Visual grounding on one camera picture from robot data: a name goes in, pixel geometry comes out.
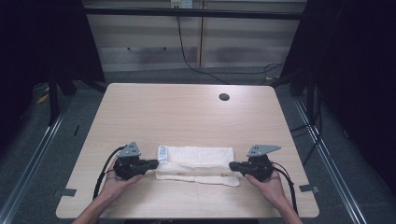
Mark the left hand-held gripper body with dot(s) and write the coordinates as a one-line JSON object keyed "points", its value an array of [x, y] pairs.
{"points": [[129, 166]]}

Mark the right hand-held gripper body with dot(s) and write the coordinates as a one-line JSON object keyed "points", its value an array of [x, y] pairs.
{"points": [[260, 168]]}

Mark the cream ribbed towel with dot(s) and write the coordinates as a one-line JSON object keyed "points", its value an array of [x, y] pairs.
{"points": [[199, 155]]}

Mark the person's left hand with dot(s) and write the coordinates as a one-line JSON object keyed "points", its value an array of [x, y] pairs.
{"points": [[116, 185]]}

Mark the person's right hand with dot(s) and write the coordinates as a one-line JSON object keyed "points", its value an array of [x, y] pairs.
{"points": [[272, 188]]}

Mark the grey tape strip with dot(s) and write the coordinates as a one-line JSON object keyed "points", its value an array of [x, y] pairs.
{"points": [[308, 188], [68, 192]]}

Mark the small black floor strip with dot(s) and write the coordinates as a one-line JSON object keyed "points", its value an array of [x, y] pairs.
{"points": [[76, 130]]}

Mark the black metal stand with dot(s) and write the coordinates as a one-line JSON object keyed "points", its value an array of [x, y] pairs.
{"points": [[310, 99], [53, 99]]}

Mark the yellow floor tape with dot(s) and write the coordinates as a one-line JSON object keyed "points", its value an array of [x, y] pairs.
{"points": [[43, 98]]}

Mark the black curtain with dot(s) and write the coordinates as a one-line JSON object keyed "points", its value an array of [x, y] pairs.
{"points": [[37, 46], [358, 77]]}

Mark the black horizontal metal bar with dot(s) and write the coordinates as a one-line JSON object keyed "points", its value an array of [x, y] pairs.
{"points": [[193, 13]]}

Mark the silver floor rail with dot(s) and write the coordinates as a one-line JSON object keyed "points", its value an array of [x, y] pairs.
{"points": [[28, 168], [330, 165]]}

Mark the white wall outlet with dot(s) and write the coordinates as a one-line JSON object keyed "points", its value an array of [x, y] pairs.
{"points": [[181, 3]]}

